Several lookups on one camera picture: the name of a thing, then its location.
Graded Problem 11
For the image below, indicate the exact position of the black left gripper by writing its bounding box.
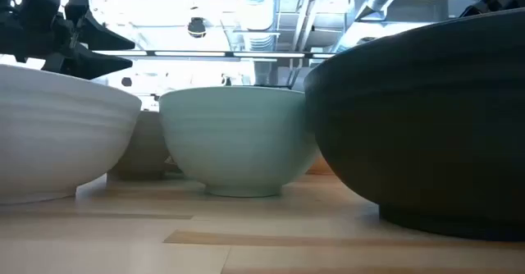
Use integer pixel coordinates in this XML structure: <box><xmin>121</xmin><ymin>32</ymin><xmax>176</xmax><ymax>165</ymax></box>
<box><xmin>0</xmin><ymin>0</ymin><xmax>137</xmax><ymax>81</ymax></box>

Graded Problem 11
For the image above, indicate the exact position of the black ceiling dome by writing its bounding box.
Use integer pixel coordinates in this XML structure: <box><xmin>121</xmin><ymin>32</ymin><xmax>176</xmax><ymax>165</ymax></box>
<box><xmin>187</xmin><ymin>16</ymin><xmax>208</xmax><ymax>39</ymax></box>

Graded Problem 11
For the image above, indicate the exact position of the pale mint bowl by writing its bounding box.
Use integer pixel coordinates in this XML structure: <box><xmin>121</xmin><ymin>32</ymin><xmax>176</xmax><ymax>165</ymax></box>
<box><xmin>158</xmin><ymin>85</ymin><xmax>319</xmax><ymax>199</ymax></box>

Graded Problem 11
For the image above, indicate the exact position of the white ribbed bowl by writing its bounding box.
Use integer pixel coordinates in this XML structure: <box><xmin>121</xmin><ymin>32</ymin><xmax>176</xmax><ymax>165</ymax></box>
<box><xmin>0</xmin><ymin>63</ymin><xmax>143</xmax><ymax>205</ymax></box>

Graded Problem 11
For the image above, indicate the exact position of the dark grey bowl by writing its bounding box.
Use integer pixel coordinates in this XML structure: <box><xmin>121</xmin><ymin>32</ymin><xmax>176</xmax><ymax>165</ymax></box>
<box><xmin>304</xmin><ymin>7</ymin><xmax>525</xmax><ymax>242</ymax></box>

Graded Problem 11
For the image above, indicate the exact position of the long ceiling light bar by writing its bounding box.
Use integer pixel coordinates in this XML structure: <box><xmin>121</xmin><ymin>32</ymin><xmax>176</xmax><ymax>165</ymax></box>
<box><xmin>93</xmin><ymin>49</ymin><xmax>344</xmax><ymax>60</ymax></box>

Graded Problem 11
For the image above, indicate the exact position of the beige grey bowl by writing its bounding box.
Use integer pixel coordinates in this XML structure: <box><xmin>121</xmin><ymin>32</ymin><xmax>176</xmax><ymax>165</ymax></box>
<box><xmin>107</xmin><ymin>109</ymin><xmax>173</xmax><ymax>181</ymax></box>

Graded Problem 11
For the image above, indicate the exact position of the corrugated round ceiling duct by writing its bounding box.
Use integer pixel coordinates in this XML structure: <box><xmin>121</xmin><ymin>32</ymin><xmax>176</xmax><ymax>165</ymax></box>
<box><xmin>234</xmin><ymin>0</ymin><xmax>284</xmax><ymax>53</ymax></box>

